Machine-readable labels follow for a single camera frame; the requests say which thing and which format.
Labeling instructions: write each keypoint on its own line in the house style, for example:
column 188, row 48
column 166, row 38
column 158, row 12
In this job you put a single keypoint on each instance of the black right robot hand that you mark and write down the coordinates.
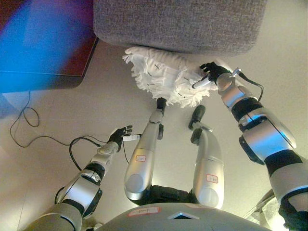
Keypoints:
column 214, row 71

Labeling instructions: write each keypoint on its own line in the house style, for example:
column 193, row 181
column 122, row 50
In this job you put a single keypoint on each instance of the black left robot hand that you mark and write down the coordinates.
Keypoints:
column 118, row 136

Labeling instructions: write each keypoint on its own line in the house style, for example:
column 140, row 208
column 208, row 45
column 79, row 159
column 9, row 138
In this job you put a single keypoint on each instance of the white fringed pillow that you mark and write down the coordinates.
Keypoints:
column 163, row 74

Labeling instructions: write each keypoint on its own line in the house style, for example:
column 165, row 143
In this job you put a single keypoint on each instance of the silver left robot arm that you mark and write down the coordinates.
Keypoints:
column 79, row 185

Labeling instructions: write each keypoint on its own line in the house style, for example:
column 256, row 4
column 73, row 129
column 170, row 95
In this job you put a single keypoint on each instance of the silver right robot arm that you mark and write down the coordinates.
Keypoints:
column 267, row 134

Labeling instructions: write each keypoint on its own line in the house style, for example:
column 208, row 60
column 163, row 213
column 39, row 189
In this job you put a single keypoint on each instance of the grey fabric armchair sofa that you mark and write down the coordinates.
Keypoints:
column 180, row 24

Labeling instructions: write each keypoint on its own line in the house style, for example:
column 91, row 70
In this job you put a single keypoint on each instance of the silver left robot leg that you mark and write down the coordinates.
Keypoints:
column 144, row 154

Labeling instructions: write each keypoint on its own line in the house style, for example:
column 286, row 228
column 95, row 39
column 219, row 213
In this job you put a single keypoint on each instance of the silver robot leg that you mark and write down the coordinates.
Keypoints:
column 209, row 168
column 144, row 154

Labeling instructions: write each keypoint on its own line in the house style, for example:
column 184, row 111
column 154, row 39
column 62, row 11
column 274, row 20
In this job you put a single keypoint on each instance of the black right robot foot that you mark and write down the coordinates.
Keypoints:
column 198, row 114

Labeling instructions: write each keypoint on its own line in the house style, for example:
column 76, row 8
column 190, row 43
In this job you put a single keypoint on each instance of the black robot foot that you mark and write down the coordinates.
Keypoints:
column 198, row 114
column 161, row 103

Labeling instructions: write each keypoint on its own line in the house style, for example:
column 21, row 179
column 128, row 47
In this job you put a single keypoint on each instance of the black left robot foot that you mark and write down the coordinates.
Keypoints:
column 161, row 103

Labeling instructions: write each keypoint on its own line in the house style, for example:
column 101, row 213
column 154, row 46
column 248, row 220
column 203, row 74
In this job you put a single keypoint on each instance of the black robot waist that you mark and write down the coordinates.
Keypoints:
column 166, row 193

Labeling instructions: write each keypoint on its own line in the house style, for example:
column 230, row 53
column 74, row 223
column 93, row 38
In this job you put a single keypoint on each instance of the silver right robot leg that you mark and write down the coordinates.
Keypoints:
column 209, row 168

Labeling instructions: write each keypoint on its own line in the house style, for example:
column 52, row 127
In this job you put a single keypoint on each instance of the grey robot torso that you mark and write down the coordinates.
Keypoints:
column 180, row 220

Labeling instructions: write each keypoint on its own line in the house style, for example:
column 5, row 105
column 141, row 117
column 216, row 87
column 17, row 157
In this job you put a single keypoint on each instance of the dark wooden table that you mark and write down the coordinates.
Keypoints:
column 43, row 41

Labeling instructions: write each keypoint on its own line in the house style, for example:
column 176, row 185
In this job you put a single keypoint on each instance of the beige cloth object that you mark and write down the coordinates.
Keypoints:
column 264, row 209

